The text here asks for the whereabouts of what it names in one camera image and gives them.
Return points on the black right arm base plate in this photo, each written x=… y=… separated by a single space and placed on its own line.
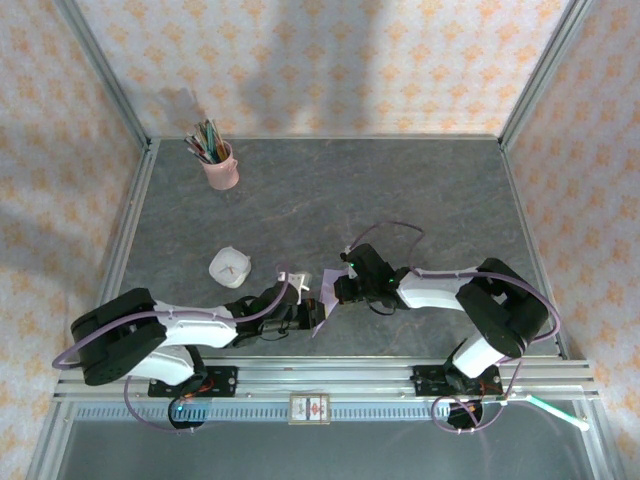
x=425 y=382

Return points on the aluminium frame post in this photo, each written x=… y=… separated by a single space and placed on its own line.
x=545 y=75
x=100 y=70

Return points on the pink pen cup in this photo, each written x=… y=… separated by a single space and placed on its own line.
x=222 y=175

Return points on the small box with red label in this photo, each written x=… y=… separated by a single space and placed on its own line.
x=310 y=410

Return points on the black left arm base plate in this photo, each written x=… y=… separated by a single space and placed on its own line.
x=225 y=380

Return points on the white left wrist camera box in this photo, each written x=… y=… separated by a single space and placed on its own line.
x=300 y=280

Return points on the aluminium table edge rail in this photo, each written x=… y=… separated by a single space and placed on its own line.
x=325 y=137
x=127 y=235
x=535 y=280

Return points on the teal pen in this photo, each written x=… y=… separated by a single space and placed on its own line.
x=216 y=145

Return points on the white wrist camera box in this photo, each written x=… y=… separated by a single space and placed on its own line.
x=351 y=272
x=300 y=280

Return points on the green and white swab stick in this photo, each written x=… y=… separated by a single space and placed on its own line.
x=550 y=406

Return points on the wide aluminium base rail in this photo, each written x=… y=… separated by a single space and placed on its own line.
x=325 y=372

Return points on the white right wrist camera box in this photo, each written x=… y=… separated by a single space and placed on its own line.
x=351 y=272

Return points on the red pen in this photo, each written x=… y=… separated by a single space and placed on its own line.
x=197 y=148

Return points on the purple paper sheet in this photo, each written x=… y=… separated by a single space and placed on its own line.
x=330 y=290

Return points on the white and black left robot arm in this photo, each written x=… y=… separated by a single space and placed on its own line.
x=195 y=327

